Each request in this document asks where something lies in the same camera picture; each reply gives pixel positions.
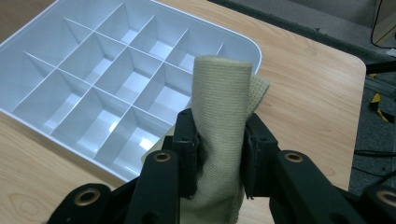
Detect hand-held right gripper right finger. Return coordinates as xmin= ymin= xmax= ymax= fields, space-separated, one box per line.
xmin=241 ymin=112 xmax=280 ymax=201

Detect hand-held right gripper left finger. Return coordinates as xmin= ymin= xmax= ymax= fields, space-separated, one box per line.
xmin=171 ymin=107 xmax=201 ymax=201

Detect pale green sock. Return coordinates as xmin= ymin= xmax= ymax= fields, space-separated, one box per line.
xmin=141 ymin=54 xmax=271 ymax=224

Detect white divided storage box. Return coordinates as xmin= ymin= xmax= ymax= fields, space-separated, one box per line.
xmin=0 ymin=0 xmax=263 ymax=183

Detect black yellow floor tape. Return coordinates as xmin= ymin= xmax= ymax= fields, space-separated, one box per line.
xmin=368 ymin=91 xmax=396 ymax=123

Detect black stand leg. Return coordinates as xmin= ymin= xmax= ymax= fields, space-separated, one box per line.
xmin=365 ymin=60 xmax=396 ymax=76

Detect light wooden desk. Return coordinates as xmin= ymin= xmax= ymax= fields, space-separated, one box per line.
xmin=372 ymin=0 xmax=396 ymax=49

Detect black looped floor cable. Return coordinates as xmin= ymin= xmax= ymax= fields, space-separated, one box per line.
xmin=354 ymin=148 xmax=396 ymax=159

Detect metal floor rail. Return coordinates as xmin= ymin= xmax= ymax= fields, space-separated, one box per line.
xmin=363 ymin=75 xmax=396 ymax=101

